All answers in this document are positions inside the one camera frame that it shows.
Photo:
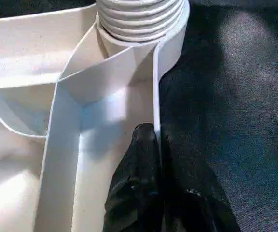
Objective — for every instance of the white plastic table leg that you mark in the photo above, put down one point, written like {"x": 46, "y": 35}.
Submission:
{"x": 139, "y": 17}

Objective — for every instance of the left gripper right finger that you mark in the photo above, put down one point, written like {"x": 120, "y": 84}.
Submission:
{"x": 192, "y": 193}

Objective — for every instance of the black work mat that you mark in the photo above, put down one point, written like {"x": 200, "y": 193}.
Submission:
{"x": 240, "y": 96}

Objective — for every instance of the white plastic table top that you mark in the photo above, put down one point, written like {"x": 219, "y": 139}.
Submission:
{"x": 42, "y": 121}

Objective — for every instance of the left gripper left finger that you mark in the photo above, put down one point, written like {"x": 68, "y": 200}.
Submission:
{"x": 136, "y": 193}

